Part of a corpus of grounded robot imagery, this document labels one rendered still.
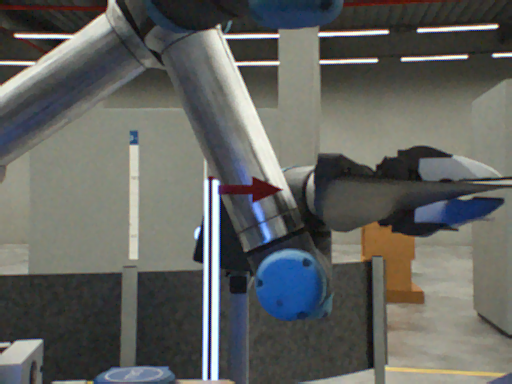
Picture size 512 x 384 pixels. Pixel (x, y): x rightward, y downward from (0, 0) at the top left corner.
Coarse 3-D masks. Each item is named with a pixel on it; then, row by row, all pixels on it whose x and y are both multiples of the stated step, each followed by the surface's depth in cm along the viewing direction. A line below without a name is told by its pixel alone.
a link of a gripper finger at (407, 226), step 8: (408, 216) 74; (400, 224) 75; (408, 224) 74; (416, 224) 73; (424, 224) 73; (432, 224) 72; (440, 224) 71; (392, 232) 76; (400, 232) 75; (408, 232) 74; (416, 232) 73; (424, 232) 73; (432, 232) 72
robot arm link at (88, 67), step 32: (96, 32) 94; (128, 32) 92; (224, 32) 99; (64, 64) 94; (96, 64) 94; (128, 64) 95; (160, 64) 95; (0, 96) 96; (32, 96) 95; (64, 96) 95; (96, 96) 97; (0, 128) 96; (32, 128) 96; (0, 160) 98
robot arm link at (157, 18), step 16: (144, 0) 68; (160, 0) 66; (176, 0) 64; (192, 0) 63; (208, 0) 62; (160, 16) 68; (176, 16) 66; (192, 16) 65; (208, 16) 64; (224, 16) 64; (240, 16) 64; (176, 32) 70
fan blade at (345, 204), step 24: (336, 192) 58; (360, 192) 58; (384, 192) 59; (408, 192) 60; (432, 192) 61; (456, 192) 64; (480, 192) 68; (336, 216) 68; (360, 216) 70; (384, 216) 72
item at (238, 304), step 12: (228, 300) 114; (240, 300) 113; (228, 312) 114; (240, 312) 113; (228, 324) 114; (240, 324) 113; (228, 336) 113; (240, 336) 113; (228, 348) 113; (240, 348) 113; (228, 360) 113; (240, 360) 113; (228, 372) 113; (240, 372) 113
